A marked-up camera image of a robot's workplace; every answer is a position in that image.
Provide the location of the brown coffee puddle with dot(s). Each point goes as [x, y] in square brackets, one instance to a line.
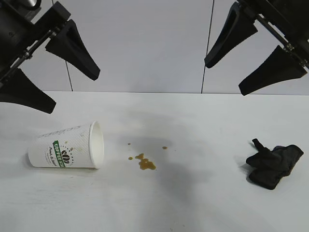
[146, 164]

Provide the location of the black purple cleaning cloth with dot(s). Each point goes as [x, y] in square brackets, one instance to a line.
[272, 166]

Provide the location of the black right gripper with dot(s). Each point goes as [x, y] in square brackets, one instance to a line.
[289, 19]

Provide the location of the white paper coffee cup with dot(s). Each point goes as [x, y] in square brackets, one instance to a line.
[77, 145]

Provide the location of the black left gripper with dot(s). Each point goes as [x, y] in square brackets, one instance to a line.
[17, 29]

